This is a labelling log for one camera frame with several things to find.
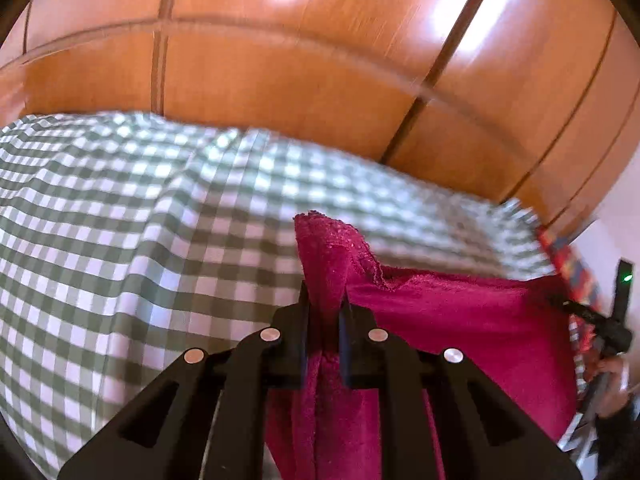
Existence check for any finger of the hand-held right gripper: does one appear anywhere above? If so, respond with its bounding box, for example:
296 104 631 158
549 294 633 358

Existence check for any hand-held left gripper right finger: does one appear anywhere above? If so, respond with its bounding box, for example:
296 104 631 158
340 299 584 480

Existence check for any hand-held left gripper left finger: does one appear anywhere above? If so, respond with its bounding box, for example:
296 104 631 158
57 281 311 480

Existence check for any dark red velvet garment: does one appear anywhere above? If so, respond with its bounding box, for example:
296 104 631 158
264 210 583 480

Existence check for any person's right hand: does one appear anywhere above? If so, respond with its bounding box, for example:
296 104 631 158
582 357 640 418

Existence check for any multicoloured plaid pillow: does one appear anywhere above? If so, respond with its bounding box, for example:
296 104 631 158
537 227 607 321

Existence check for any green white checked bedsheet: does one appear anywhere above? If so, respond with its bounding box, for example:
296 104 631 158
0 112 588 480

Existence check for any wooden wardrobe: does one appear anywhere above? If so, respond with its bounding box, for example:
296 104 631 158
0 0 640 243

